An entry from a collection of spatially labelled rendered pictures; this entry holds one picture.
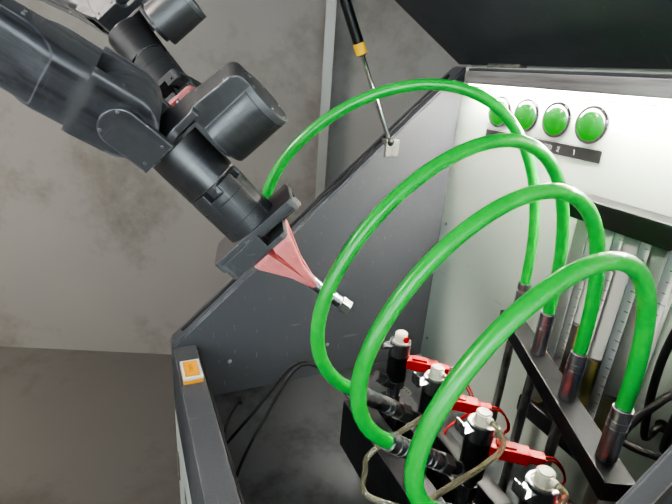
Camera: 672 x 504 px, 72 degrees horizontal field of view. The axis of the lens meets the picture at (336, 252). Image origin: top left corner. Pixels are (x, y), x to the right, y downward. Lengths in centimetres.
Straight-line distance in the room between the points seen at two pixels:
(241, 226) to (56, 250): 214
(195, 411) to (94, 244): 180
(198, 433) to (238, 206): 36
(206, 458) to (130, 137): 42
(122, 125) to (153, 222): 191
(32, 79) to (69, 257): 215
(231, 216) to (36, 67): 19
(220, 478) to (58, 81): 46
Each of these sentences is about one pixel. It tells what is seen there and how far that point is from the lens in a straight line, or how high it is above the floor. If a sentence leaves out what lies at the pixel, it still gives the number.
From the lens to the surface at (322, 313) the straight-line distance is 44.
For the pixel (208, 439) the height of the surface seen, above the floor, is 95.
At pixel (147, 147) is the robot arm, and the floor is 135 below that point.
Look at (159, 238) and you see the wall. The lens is 234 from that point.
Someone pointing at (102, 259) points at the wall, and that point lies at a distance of 249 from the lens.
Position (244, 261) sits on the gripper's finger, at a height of 124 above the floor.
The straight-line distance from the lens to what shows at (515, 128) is 65.
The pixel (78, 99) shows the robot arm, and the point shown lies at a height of 139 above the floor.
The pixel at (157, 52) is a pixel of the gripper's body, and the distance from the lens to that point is 71.
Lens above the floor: 142
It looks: 21 degrees down
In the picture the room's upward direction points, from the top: 4 degrees clockwise
